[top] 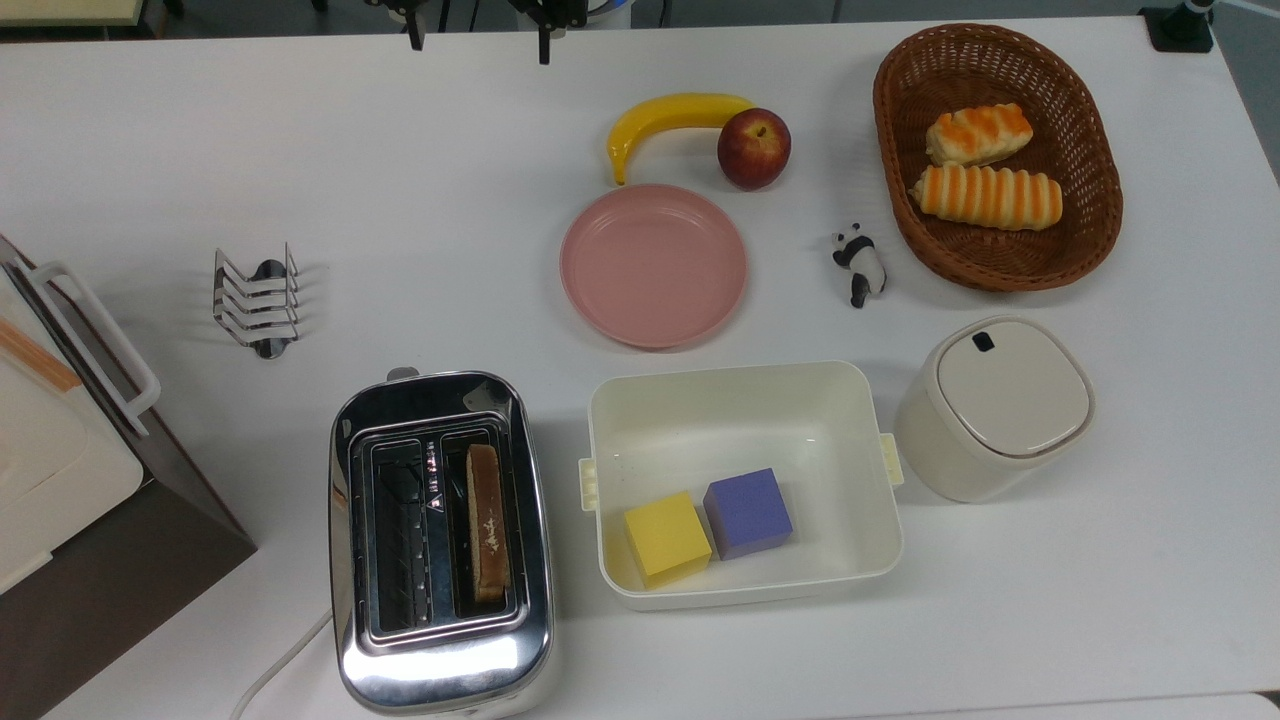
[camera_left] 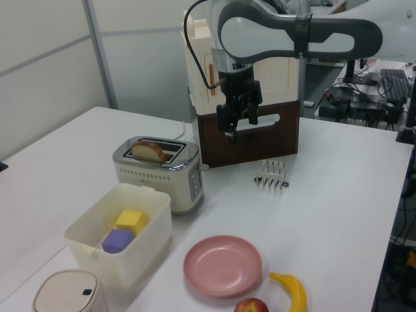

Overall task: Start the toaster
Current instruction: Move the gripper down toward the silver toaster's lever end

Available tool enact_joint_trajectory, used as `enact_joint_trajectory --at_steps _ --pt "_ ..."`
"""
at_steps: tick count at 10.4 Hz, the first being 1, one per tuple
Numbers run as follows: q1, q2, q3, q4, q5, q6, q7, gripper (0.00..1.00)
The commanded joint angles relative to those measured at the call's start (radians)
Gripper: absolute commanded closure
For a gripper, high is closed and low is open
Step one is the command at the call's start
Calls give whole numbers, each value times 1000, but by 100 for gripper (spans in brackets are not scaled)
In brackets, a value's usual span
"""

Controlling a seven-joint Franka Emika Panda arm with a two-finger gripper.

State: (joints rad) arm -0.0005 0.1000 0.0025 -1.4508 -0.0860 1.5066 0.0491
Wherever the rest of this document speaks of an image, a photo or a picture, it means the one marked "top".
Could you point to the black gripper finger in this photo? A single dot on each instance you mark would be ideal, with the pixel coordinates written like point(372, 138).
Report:
point(415, 32)
point(545, 45)

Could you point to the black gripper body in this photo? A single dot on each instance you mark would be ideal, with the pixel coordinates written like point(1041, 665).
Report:
point(545, 10)

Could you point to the chrome two-slot toaster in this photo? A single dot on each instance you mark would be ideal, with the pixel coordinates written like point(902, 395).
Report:
point(440, 660)

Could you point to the yellow banana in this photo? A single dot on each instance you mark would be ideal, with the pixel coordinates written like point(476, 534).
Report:
point(660, 118)

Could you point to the red apple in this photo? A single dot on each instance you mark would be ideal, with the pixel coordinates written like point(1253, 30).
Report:
point(753, 148)

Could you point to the pink plate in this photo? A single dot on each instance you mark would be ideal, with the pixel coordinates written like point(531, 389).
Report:
point(654, 265)

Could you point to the metal toast rack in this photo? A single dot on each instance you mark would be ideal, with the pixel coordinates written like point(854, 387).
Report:
point(258, 300)

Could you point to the yellow side table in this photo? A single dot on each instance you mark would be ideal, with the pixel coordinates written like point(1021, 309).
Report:
point(65, 10)

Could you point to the panda figurine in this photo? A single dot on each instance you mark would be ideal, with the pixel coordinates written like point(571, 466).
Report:
point(860, 262)

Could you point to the cream plastic bin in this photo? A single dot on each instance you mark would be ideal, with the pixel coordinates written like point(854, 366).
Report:
point(730, 420)

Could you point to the short striped bread roll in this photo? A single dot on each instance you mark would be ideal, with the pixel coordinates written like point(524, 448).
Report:
point(978, 133)

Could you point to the long striped bread roll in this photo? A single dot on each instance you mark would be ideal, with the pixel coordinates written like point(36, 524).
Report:
point(985, 197)

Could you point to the toast slice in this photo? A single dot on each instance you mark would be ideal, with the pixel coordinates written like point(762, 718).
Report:
point(488, 525)

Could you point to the yellow cube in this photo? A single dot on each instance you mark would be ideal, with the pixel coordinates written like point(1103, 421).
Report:
point(666, 538)

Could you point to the purple cube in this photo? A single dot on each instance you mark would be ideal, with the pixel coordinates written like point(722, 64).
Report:
point(748, 512)

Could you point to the brown wicker basket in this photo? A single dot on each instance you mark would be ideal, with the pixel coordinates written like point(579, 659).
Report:
point(1085, 230)

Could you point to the cream lidded trash can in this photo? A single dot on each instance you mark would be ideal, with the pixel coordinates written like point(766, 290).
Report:
point(1000, 400)

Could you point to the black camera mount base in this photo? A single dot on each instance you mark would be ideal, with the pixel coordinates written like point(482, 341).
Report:
point(1180, 28)

